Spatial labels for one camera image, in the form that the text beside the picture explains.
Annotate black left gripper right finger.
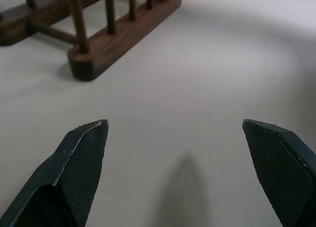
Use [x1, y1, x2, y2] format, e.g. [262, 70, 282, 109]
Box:
[241, 118, 316, 227]

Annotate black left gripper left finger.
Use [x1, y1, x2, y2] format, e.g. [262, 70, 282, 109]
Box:
[0, 119, 110, 227]

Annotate brown wooden dish rack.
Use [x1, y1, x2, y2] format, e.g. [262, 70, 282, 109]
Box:
[0, 0, 184, 82]

